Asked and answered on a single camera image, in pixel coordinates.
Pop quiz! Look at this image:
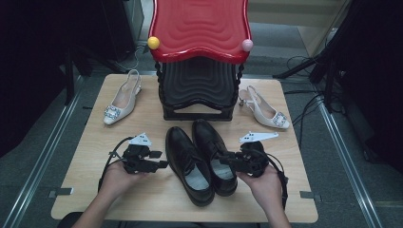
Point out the black leather shoe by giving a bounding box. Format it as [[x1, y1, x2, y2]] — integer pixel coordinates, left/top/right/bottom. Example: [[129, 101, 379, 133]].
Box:
[[164, 126, 216, 207], [191, 118, 239, 198]]

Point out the right hand-held gripper cable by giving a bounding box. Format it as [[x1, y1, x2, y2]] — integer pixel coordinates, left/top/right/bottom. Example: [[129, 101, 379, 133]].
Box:
[[265, 153, 290, 212]]

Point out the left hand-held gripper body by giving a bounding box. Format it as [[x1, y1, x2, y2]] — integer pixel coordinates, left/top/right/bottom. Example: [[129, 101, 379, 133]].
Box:
[[122, 132, 153, 175]]

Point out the black floor cable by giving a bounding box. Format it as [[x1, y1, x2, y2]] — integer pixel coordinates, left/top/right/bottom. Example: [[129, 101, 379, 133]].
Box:
[[285, 55, 319, 78], [291, 93, 326, 147]]

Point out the hand-held gripper cable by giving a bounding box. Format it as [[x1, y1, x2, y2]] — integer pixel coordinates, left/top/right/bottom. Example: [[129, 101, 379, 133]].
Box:
[[265, 153, 290, 212], [98, 136, 134, 193]]

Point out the white floor cable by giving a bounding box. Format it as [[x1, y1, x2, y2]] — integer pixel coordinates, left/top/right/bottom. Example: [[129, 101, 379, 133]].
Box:
[[113, 46, 150, 73]]

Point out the red and black shoe rack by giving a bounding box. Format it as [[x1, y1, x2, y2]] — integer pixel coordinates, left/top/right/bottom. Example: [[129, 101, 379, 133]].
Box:
[[146, 0, 255, 122]]

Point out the black tripod stand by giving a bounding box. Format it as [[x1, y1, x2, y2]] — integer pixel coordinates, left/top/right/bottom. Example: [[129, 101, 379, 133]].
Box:
[[272, 0, 353, 113]]

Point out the person's left hand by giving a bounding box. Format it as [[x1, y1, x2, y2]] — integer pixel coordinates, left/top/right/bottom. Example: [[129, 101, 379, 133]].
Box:
[[99, 161, 150, 200]]

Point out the dark curtain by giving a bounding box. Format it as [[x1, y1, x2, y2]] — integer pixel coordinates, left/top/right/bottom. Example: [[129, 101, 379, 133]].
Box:
[[0, 0, 137, 159], [319, 0, 403, 174]]

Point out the person's right hand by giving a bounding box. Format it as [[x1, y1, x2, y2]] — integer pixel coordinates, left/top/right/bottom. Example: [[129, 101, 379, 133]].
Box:
[[237, 164, 286, 212]]

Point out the grey metal table bracket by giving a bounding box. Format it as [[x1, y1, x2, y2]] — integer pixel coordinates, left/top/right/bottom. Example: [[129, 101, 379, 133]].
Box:
[[47, 187, 74, 199], [298, 190, 322, 202]]

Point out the left hand-held gripper cable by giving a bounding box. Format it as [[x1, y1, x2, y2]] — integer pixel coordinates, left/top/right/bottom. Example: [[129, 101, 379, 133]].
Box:
[[98, 136, 134, 193]]

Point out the black metal stand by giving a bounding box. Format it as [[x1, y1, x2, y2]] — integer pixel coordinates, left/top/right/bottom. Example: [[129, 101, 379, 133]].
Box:
[[63, 47, 127, 105]]

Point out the white slingback heel shoe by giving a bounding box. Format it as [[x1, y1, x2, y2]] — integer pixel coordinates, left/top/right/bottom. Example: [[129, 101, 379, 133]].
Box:
[[103, 68, 143, 125], [238, 85, 291, 130]]

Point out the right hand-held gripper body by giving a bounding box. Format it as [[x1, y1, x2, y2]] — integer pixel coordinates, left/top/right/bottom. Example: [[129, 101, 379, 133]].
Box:
[[236, 130, 280, 179]]

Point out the metal floor rail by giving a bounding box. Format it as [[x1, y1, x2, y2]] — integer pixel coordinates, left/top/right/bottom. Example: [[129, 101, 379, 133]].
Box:
[[317, 101, 384, 228], [0, 75, 85, 228]]

